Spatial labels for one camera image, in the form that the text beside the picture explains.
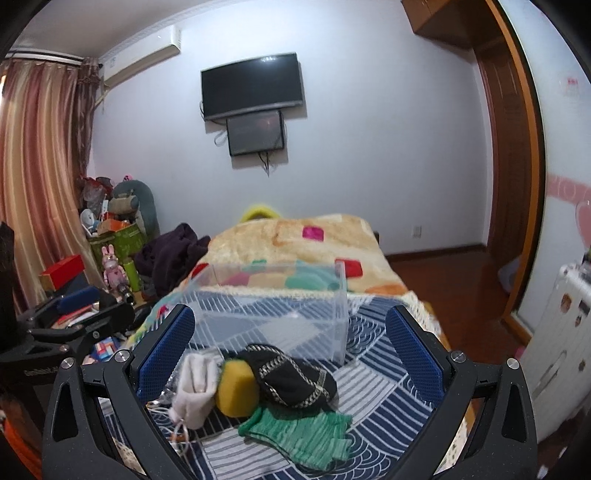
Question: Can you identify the white cloth drawstring pouch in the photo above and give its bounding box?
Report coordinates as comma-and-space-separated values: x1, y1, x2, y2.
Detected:
168, 351, 221, 430

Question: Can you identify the yellow sponge block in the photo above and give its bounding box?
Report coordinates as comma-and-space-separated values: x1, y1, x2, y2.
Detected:
215, 359, 259, 418

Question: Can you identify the black pouch with braided trim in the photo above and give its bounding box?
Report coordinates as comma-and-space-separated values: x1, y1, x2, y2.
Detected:
236, 343, 338, 411

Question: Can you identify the clear plastic storage box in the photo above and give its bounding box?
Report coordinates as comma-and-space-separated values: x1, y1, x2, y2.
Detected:
178, 261, 349, 365

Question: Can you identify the green knitted cloth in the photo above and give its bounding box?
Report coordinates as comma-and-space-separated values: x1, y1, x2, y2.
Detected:
238, 405, 353, 471

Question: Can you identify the pink rabbit figurine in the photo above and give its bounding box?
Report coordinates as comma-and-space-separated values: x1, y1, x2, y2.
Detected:
101, 244, 129, 291

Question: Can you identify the red box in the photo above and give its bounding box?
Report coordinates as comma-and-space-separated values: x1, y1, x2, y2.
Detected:
39, 254, 84, 292

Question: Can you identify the green cylinder bottle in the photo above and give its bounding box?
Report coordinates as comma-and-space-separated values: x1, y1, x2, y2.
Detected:
122, 257, 141, 292

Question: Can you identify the green cardboard box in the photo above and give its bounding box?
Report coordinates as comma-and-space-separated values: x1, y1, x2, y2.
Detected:
89, 224, 146, 264

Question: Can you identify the dark purple clothing heap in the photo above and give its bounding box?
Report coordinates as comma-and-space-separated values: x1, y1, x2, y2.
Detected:
133, 223, 211, 300

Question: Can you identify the white cabinet with stickers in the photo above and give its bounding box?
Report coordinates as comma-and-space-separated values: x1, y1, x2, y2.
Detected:
520, 265, 590, 441

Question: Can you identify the blue white patterned tablecloth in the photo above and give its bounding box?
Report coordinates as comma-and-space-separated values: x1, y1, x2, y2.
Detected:
98, 290, 468, 480

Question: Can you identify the grey plush dinosaur toy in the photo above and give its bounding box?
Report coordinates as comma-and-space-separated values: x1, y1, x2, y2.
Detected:
108, 180, 159, 241

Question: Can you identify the grey bag by door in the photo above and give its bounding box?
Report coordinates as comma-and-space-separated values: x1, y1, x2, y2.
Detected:
498, 256, 521, 293

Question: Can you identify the striped pink brown curtain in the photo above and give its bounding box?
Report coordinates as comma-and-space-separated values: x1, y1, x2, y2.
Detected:
1, 59, 102, 311

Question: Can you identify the beige fleece patchwork blanket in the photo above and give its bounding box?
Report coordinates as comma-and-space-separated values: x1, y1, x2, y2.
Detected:
133, 212, 419, 333

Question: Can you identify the brown wooden door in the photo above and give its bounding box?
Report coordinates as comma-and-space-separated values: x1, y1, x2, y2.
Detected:
476, 37, 545, 317

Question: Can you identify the wall power outlet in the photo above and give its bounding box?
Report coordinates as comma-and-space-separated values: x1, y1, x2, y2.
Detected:
412, 225, 423, 238

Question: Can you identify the small black wall monitor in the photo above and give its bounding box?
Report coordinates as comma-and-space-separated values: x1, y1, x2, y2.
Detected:
226, 110, 284, 157

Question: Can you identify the white wall air conditioner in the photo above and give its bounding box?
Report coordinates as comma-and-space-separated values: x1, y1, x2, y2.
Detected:
102, 25, 181, 88

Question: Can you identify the pink heart wall sticker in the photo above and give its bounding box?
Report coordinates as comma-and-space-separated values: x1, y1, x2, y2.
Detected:
575, 200, 591, 246

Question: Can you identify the large black wall television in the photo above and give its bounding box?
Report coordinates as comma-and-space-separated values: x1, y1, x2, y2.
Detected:
201, 53, 304, 120

